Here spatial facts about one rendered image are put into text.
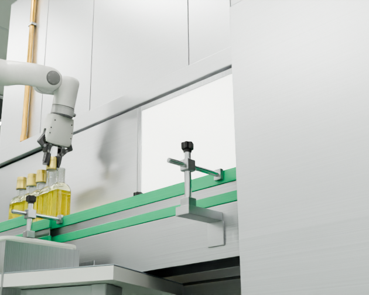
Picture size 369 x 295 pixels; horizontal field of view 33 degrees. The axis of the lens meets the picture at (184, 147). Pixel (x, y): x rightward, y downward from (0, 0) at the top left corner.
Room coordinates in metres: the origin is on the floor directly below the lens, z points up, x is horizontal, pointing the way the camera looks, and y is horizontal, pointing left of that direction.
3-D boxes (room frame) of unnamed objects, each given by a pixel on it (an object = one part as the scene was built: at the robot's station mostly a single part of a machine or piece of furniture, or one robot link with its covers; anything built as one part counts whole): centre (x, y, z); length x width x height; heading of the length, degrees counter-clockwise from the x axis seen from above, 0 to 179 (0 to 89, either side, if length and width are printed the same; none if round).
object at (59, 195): (1.95, 0.40, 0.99); 0.06 x 0.06 x 0.21; 46
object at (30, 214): (1.81, 0.43, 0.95); 0.17 x 0.03 x 0.12; 136
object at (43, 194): (1.99, 0.44, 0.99); 0.06 x 0.06 x 0.21; 46
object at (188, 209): (1.36, -0.02, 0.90); 0.17 x 0.05 x 0.23; 136
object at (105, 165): (1.89, 0.15, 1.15); 0.90 x 0.03 x 0.34; 46
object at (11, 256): (1.68, 0.40, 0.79); 0.27 x 0.17 x 0.08; 136
